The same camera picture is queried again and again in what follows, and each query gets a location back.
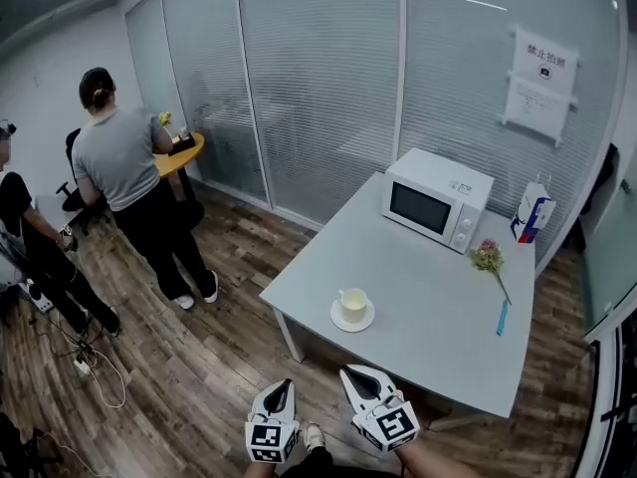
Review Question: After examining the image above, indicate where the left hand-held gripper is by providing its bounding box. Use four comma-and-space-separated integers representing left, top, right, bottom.
244, 378, 302, 465

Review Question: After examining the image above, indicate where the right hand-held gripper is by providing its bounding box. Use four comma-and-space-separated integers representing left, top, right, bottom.
338, 363, 423, 453

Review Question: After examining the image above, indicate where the white round tray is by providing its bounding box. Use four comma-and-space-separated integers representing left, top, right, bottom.
329, 296, 376, 334

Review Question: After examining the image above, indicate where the white cup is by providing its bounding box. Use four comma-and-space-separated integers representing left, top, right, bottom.
336, 287, 370, 325

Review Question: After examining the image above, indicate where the person's right forearm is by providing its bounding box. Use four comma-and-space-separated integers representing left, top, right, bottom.
395, 438, 482, 478

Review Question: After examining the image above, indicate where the person's white shoe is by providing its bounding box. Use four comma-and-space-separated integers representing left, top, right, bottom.
302, 421, 327, 453

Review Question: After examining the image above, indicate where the white table leg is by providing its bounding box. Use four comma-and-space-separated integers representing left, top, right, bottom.
272, 309, 306, 363

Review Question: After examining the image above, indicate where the person's black trouser leg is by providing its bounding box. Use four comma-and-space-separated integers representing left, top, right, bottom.
278, 443, 399, 478

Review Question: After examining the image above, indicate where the dried flower bouquet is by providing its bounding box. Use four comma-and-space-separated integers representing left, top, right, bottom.
470, 238, 514, 307

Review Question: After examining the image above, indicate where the white microwave oven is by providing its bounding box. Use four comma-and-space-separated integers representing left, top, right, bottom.
380, 146, 496, 256

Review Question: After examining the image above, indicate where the white and blue carton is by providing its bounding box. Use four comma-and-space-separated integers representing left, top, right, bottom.
509, 180, 557, 245

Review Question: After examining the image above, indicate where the round wooden table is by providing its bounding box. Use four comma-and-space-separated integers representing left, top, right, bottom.
151, 131, 206, 228

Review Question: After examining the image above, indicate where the black tissue box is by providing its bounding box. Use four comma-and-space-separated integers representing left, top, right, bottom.
167, 131, 196, 156

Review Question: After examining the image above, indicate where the black office chair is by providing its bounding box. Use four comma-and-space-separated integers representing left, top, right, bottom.
54, 127, 108, 236

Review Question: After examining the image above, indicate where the white paper notice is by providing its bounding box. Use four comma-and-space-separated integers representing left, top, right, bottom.
500, 25, 582, 146

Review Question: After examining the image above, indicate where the white floor cable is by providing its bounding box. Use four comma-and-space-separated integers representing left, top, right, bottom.
84, 351, 128, 410

